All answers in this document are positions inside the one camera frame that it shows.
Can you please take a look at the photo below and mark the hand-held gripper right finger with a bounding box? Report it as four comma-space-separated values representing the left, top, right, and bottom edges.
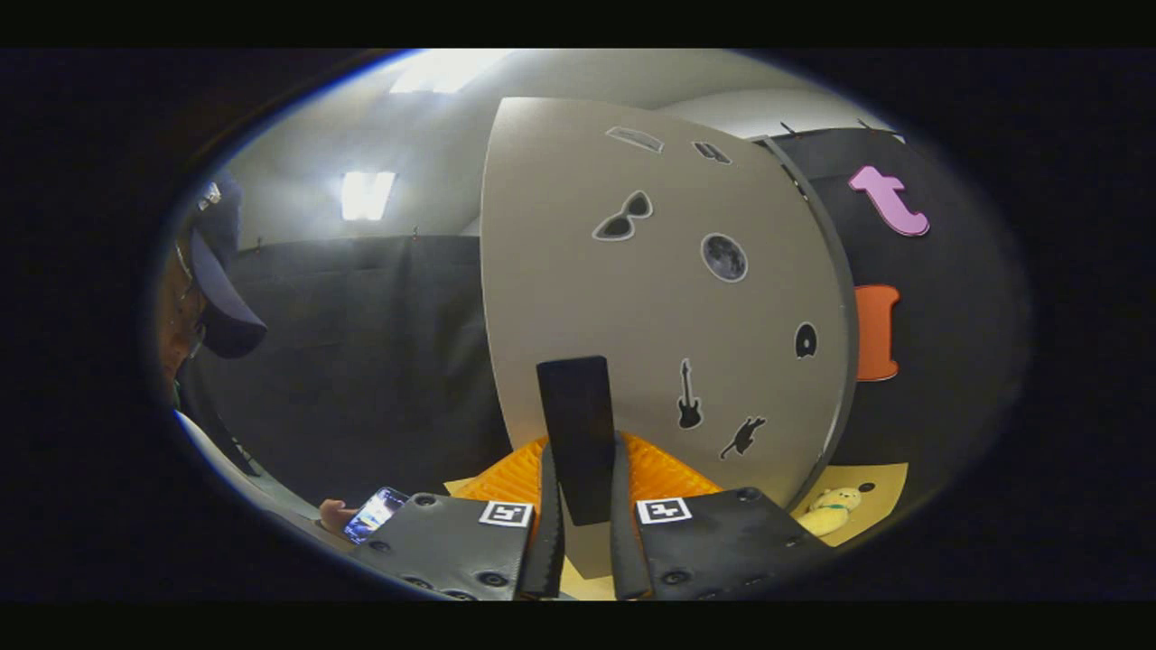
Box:
611, 432, 832, 601

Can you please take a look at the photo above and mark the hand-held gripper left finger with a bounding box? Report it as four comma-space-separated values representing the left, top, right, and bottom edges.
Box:
348, 436, 567, 601

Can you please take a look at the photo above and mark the black door handle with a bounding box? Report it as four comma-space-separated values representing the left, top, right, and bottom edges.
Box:
536, 356, 620, 526

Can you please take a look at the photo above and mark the smartphone with lit screen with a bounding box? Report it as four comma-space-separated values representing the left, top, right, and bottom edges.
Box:
343, 487, 410, 545

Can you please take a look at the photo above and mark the yellow plush toy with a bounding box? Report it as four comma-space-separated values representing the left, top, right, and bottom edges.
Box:
795, 486, 863, 538

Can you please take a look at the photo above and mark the black backdrop cloth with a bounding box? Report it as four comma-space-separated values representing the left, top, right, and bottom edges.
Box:
172, 126, 1030, 543

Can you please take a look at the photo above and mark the grey cabinet body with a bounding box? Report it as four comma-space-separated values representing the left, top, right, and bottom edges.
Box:
754, 135, 859, 515

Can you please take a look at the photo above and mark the ceiling light panel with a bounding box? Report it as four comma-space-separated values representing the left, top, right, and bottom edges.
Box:
390, 49, 511, 94
341, 172, 396, 221

